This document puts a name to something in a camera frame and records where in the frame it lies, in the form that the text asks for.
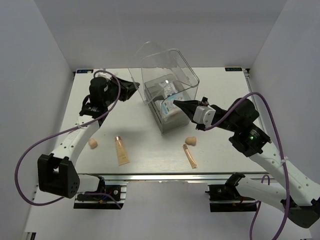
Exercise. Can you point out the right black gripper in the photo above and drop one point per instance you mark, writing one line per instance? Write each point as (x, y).
(188, 107)

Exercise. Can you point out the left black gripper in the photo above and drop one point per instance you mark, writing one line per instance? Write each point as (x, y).
(131, 84)

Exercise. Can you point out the white sachet packet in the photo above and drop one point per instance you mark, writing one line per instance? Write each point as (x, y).
(167, 108)
(166, 90)

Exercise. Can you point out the clear plastic organizer box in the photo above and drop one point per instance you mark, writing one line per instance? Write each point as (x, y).
(162, 76)

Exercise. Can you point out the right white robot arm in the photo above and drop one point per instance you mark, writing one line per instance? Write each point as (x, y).
(299, 193)

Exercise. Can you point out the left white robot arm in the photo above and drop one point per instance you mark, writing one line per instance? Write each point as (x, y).
(56, 171)

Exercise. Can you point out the beige sponge near centre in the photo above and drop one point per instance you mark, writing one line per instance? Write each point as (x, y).
(191, 141)

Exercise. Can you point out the beige sponge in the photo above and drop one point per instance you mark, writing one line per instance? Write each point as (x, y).
(191, 141)
(92, 143)

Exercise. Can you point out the left blue table label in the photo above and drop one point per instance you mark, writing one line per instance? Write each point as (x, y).
(84, 71)

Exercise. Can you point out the blue table label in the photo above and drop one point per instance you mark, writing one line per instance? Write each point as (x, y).
(84, 71)
(233, 69)

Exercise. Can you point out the thin gold cream tube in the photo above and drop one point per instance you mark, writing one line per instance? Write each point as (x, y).
(189, 157)

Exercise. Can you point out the right blue table label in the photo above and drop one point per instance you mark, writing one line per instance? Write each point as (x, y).
(233, 69)

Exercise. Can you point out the beige sponge at left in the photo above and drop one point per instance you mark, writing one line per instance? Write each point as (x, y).
(92, 143)

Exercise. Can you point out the wide gold cream tube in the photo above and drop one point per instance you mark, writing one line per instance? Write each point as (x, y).
(122, 155)

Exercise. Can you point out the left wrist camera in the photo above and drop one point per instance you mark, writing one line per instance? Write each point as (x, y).
(103, 73)

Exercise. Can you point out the aluminium front rail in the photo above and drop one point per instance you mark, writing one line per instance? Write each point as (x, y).
(162, 177)

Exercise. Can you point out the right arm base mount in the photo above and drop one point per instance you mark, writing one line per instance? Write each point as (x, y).
(223, 199)

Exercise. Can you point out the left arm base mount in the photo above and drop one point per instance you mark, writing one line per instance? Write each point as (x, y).
(111, 195)

